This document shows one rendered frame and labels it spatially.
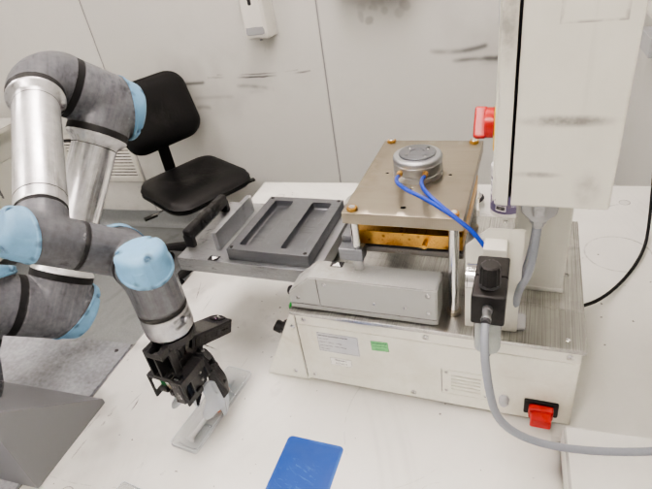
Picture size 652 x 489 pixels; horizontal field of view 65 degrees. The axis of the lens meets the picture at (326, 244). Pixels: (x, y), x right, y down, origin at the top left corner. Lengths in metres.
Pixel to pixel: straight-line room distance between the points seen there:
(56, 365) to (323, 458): 0.65
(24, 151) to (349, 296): 0.54
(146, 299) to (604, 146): 0.61
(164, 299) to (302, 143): 1.94
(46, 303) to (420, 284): 0.68
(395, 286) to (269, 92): 1.91
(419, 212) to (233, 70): 1.99
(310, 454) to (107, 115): 0.73
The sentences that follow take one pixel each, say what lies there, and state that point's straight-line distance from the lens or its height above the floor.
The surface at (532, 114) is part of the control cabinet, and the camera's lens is 0.63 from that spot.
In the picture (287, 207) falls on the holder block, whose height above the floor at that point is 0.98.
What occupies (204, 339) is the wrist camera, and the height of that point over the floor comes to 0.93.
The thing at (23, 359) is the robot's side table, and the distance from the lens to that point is 1.35.
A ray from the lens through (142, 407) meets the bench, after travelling 1.09.
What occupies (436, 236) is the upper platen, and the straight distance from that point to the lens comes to 0.79.
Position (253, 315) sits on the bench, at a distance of 1.18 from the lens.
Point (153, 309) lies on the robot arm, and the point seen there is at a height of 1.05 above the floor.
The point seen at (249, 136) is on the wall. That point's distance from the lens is 2.73.
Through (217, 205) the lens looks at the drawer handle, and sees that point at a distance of 1.11.
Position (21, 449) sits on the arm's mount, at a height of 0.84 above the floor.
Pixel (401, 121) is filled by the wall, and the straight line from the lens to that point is 2.46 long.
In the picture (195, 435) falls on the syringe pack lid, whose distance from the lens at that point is 0.97.
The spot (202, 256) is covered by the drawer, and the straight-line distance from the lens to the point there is 1.01.
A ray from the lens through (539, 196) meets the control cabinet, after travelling 0.67.
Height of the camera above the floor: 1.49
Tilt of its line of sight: 33 degrees down
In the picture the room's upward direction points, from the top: 10 degrees counter-clockwise
